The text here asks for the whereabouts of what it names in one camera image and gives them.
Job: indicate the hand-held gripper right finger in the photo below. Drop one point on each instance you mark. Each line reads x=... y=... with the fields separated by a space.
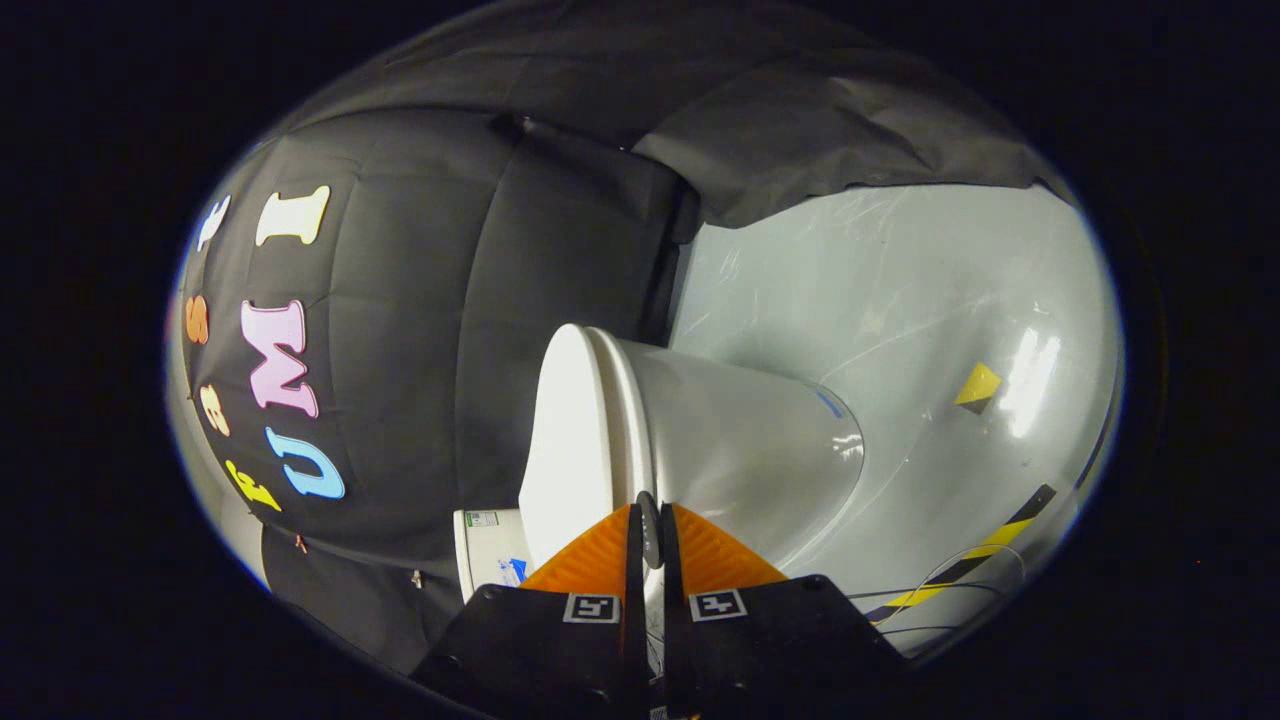
x=780 y=650

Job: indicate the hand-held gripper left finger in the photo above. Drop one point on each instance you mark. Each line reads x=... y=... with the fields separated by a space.
x=540 y=650

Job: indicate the white toilet lid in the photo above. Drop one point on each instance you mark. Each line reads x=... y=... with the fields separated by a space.
x=560 y=440

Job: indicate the white toilet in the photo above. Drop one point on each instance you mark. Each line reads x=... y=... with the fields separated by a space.
x=740 y=450

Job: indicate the long striped floor tape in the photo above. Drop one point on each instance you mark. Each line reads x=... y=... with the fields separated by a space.
x=965 y=565

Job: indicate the small yellow black floor tape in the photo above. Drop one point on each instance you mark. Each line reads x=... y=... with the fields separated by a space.
x=978 y=387

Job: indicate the black backdrop cloth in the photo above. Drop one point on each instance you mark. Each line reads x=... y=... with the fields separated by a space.
x=430 y=330

